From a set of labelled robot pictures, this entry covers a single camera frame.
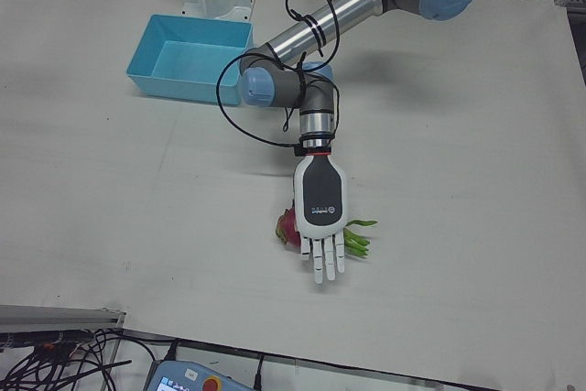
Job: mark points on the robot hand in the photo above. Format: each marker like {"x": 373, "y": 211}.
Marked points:
{"x": 320, "y": 189}

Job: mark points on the pink dragon fruit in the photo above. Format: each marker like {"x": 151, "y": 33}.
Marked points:
{"x": 288, "y": 231}

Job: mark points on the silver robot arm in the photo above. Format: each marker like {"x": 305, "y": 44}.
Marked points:
{"x": 329, "y": 20}

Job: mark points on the light blue plastic bin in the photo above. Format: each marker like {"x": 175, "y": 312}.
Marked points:
{"x": 183, "y": 85}

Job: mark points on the grey-blue robot teach pendant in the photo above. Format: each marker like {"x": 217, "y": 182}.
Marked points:
{"x": 201, "y": 375}

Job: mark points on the black power strip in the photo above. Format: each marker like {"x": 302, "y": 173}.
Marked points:
{"x": 41, "y": 338}

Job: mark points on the aluminium profile rail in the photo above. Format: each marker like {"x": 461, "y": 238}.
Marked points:
{"x": 59, "y": 315}

